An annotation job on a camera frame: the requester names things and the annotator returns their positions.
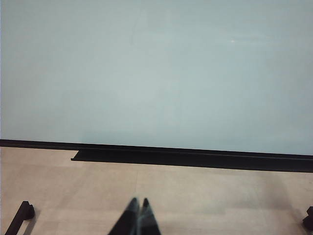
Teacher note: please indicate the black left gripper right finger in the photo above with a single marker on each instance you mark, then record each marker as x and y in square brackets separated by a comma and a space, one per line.
[148, 220]

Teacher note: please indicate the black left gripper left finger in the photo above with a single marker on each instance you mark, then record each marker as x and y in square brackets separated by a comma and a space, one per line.
[128, 220]

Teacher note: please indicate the black whiteboard stand foot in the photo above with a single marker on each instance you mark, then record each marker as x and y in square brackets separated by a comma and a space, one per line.
[20, 216]

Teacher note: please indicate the black table edge rail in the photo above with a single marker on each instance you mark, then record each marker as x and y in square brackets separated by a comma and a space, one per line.
[195, 160]

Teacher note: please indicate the whiteboard with black frame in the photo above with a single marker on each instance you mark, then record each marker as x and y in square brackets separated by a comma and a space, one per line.
[156, 73]

